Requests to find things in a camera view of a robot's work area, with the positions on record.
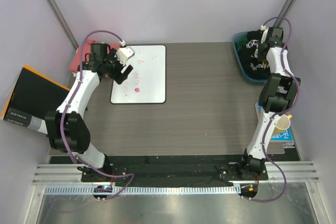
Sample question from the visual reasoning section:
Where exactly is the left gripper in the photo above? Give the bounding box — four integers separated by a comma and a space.
103, 49, 133, 84

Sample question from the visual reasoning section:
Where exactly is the black t shirt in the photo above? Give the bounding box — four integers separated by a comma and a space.
238, 30, 270, 80

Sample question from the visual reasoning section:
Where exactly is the green t shirt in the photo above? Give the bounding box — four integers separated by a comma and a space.
236, 37, 248, 52

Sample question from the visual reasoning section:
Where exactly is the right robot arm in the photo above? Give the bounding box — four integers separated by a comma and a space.
237, 25, 300, 180

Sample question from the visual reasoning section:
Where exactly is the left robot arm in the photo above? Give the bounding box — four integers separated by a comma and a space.
45, 41, 135, 182

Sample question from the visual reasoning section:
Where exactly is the white whiteboard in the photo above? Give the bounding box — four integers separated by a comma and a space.
110, 45, 166, 104

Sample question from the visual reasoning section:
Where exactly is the blue plastic basket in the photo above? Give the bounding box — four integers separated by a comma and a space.
232, 30, 270, 84

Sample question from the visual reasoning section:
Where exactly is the folded pink t shirt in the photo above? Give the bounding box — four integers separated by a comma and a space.
69, 38, 111, 74

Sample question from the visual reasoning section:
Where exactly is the yellow cup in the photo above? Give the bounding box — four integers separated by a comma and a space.
273, 114, 292, 135

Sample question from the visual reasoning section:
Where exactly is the blue book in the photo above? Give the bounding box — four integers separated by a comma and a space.
255, 102, 293, 143

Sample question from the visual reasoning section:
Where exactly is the black clip file folder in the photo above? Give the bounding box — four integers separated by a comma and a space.
1, 65, 70, 134

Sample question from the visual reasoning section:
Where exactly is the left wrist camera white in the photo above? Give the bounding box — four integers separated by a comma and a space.
116, 40, 135, 66

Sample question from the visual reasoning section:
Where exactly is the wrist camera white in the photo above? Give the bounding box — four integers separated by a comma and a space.
116, 40, 135, 66
260, 25, 269, 44

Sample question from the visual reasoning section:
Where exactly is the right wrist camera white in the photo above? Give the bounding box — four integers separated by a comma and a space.
260, 25, 269, 44

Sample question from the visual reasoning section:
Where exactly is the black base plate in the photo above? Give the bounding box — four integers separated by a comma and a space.
82, 155, 268, 187

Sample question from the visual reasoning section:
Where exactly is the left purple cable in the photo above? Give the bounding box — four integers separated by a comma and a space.
60, 29, 135, 200

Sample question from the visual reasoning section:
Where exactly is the aluminium rail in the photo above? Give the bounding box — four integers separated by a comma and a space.
33, 161, 319, 187

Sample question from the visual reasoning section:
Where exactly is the left aluminium frame post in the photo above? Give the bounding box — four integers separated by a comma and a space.
46, 0, 78, 49

